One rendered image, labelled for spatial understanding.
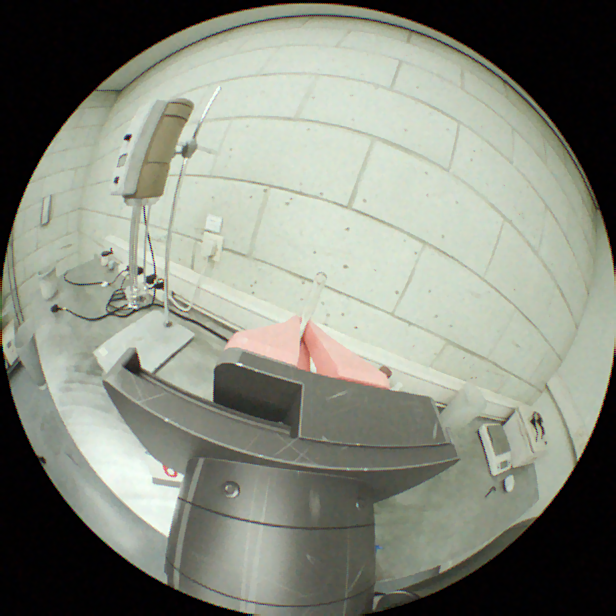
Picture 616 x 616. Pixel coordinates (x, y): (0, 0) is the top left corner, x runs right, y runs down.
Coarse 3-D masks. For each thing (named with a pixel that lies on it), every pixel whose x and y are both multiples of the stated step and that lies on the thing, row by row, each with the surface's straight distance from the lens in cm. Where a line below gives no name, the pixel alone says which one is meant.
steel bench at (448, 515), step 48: (96, 288) 102; (48, 336) 88; (96, 336) 73; (48, 384) 71; (96, 384) 60; (192, 384) 54; (96, 432) 53; (144, 480) 46; (432, 480) 64; (480, 480) 84; (528, 480) 130; (384, 528) 52; (432, 528) 62; (480, 528) 81; (384, 576) 55
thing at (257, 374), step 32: (288, 320) 10; (224, 352) 6; (256, 352) 5; (288, 352) 6; (224, 384) 6; (256, 384) 5; (288, 384) 5; (320, 384) 5; (352, 384) 6; (256, 416) 7; (288, 416) 6; (320, 416) 5; (352, 416) 5; (384, 416) 6; (416, 416) 6; (384, 448) 5
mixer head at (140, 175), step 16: (144, 112) 46; (160, 112) 46; (176, 112) 47; (144, 128) 44; (160, 128) 46; (176, 128) 47; (128, 144) 46; (144, 144) 44; (160, 144) 45; (176, 144) 49; (128, 160) 43; (144, 160) 44; (160, 160) 45; (128, 176) 43; (144, 176) 44; (160, 176) 45; (112, 192) 47; (128, 192) 43; (144, 192) 44; (160, 192) 46
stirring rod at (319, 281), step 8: (320, 272) 11; (320, 280) 11; (312, 288) 11; (320, 288) 11; (312, 296) 11; (304, 304) 12; (312, 304) 11; (304, 312) 12; (312, 312) 12; (304, 320) 12; (304, 328) 12
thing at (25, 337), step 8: (24, 328) 200; (32, 328) 197; (16, 336) 196; (24, 336) 201; (32, 336) 173; (16, 344) 193; (24, 344) 202; (32, 344) 173; (24, 352) 174; (32, 352) 175; (24, 360) 179
